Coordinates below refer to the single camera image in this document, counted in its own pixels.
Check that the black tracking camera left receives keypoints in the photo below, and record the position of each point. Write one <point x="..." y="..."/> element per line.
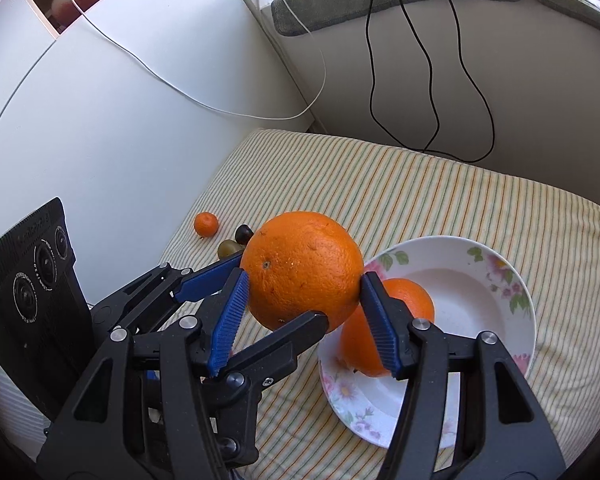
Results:
<point x="46" y="335"/>

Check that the dark plum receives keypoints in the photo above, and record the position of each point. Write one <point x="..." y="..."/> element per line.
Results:
<point x="243" y="234"/>

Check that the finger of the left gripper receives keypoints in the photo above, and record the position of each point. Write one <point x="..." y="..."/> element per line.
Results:
<point x="145" y="304"/>

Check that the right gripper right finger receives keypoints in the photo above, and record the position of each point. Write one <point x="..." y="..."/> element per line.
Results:
<point x="502" y="431"/>

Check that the green-brown plum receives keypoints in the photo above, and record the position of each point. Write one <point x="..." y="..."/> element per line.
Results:
<point x="227" y="248"/>

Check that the floral white plate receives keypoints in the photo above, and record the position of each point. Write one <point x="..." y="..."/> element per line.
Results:
<point x="474" y="289"/>

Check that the large round orange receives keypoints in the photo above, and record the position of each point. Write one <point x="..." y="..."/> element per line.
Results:
<point x="302" y="261"/>

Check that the large oval orange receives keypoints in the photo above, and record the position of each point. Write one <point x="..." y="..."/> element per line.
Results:
<point x="364" y="341"/>

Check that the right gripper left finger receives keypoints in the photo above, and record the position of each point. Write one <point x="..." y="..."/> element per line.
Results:
<point x="177" y="403"/>

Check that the small tangerine with stem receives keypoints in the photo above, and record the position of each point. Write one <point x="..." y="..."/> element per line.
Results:
<point x="206" y="224"/>

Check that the striped towel cloth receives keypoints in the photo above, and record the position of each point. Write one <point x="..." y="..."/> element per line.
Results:
<point x="383" y="197"/>

